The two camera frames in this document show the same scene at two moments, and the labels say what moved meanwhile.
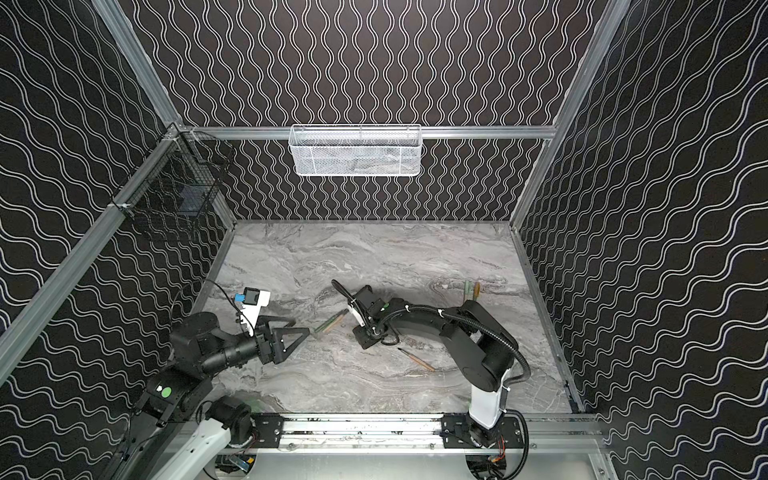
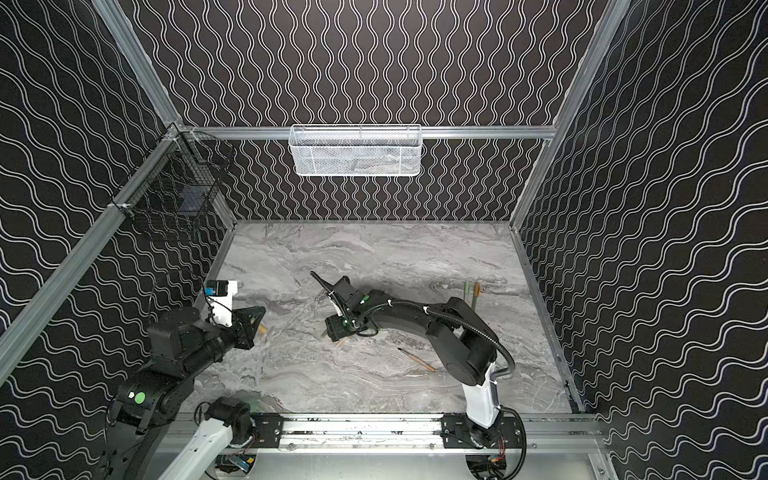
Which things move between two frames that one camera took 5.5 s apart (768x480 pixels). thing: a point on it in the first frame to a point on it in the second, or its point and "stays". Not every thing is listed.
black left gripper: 265,345 to 244,328
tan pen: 417,360 stays
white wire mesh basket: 355,150 stays
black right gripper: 361,315 to 345,299
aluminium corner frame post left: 130,43 stays
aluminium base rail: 422,435 stays
